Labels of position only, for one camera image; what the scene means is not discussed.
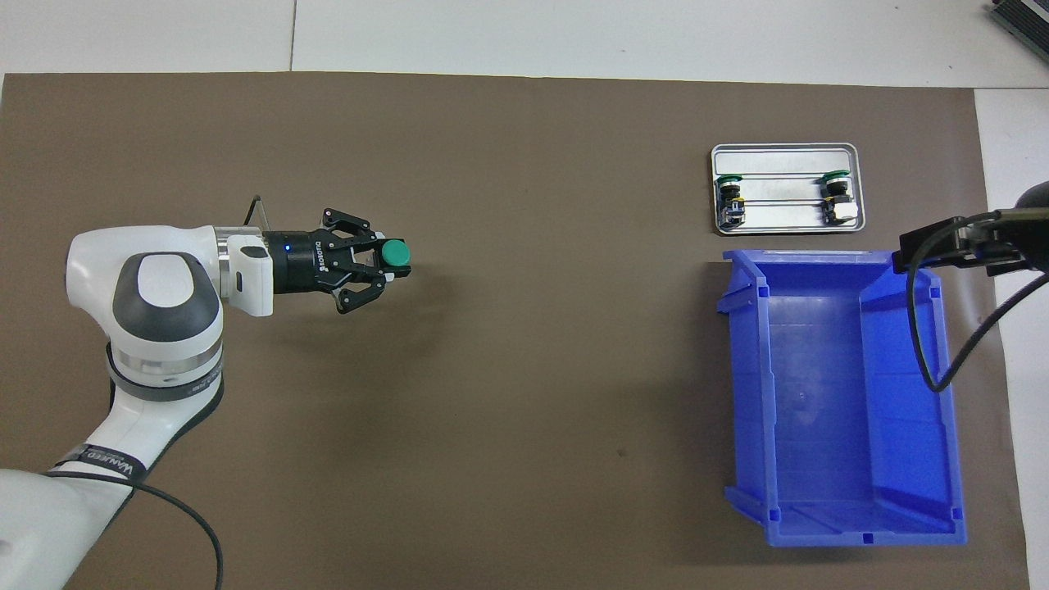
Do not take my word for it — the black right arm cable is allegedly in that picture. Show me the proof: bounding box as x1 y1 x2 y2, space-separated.
897 209 1049 393

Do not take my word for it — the grey metal tray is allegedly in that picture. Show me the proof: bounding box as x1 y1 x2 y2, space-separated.
711 143 867 236

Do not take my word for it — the grey ribbed device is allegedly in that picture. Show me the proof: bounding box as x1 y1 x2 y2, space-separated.
988 0 1049 52

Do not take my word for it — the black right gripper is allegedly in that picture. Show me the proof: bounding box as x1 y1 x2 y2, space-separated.
892 180 1049 275

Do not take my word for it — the green push button switch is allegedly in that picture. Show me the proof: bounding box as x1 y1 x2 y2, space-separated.
715 175 745 229
821 170 861 226
377 238 413 281

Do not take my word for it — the blue plastic storage bin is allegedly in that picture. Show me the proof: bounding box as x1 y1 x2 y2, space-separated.
716 248 968 548

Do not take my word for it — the brown table mat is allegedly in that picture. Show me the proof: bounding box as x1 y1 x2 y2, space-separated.
0 72 1032 590

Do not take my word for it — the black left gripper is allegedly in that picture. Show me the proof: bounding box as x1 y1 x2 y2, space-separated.
262 206 400 317

